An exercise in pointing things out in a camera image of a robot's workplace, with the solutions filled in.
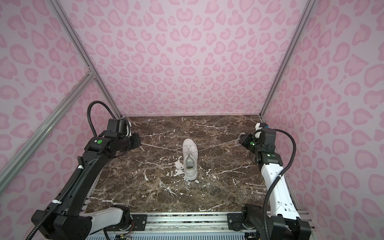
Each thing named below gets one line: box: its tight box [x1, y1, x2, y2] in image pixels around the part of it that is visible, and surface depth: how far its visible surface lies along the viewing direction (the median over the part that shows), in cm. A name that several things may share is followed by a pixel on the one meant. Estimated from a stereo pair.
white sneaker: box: [182, 138, 199, 181], surface depth 88 cm
